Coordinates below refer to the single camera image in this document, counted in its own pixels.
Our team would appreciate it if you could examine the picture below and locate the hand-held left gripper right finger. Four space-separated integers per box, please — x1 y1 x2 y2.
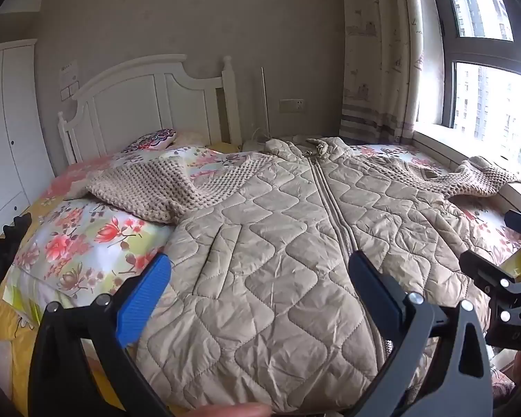
348 250 493 417

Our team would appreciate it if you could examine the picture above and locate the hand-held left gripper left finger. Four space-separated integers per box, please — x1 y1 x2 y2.
28 252 174 417

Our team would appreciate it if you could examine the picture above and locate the beige quilted jacket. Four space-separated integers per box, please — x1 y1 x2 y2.
86 137 521 415

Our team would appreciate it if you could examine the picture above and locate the person's left hand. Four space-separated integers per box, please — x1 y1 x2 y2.
189 403 272 417

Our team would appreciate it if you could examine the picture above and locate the windowsill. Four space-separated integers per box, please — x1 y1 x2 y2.
410 124 521 227

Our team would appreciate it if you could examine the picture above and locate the window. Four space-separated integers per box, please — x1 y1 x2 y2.
425 0 521 170

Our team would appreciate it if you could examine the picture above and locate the floral pillow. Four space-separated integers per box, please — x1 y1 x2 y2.
0 208 126 417

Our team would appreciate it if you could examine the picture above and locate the black cloth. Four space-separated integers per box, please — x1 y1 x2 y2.
0 215 33 305

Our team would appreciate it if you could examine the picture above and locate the purple patterned pillow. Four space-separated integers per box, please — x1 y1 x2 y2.
121 128 176 154

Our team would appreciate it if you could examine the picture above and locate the beige pillow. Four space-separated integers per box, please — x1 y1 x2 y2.
174 130 209 148

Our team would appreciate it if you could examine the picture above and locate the yellow cushion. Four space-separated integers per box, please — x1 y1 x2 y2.
206 141 244 154

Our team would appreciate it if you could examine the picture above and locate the white bed headboard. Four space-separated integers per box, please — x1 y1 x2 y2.
57 54 242 166

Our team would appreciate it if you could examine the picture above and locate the white wardrobe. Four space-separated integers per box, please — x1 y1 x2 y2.
0 39 56 244

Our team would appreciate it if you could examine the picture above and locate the white rod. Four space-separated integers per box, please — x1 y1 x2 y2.
260 67 272 140

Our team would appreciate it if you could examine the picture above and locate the printed beige curtain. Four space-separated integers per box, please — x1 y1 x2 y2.
339 0 424 145

